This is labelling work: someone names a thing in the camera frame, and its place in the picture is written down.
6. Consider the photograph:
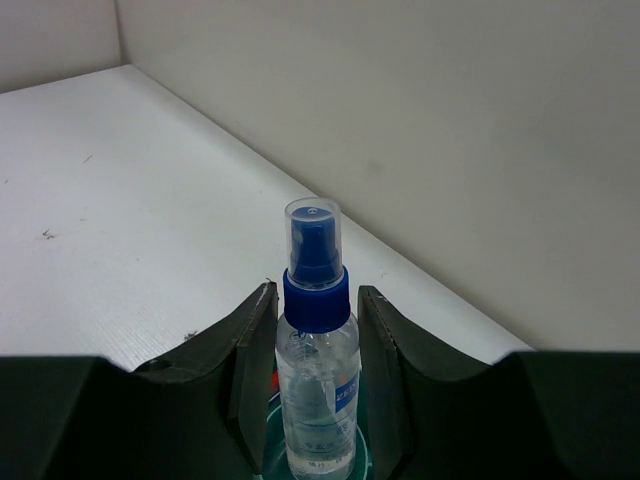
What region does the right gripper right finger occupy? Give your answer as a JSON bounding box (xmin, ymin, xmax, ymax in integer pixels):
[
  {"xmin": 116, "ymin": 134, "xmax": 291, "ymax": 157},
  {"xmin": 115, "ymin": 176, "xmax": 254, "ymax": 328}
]
[{"xmin": 358, "ymin": 286, "xmax": 639, "ymax": 479}]

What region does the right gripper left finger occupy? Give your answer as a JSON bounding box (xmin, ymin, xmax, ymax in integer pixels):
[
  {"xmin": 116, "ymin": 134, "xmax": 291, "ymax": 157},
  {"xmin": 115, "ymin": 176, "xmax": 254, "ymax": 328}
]
[{"xmin": 1, "ymin": 282, "xmax": 278, "ymax": 479}]

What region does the clear spray bottle blue cap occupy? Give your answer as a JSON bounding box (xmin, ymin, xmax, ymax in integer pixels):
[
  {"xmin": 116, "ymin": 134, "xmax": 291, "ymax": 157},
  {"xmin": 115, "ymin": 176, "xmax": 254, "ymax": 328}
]
[{"xmin": 275, "ymin": 197, "xmax": 361, "ymax": 479}]

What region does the teal round organizer container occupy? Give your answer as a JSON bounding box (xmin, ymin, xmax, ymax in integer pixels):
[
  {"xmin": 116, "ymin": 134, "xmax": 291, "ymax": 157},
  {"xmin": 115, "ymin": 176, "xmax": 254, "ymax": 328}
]
[{"xmin": 262, "ymin": 349, "xmax": 376, "ymax": 480}]

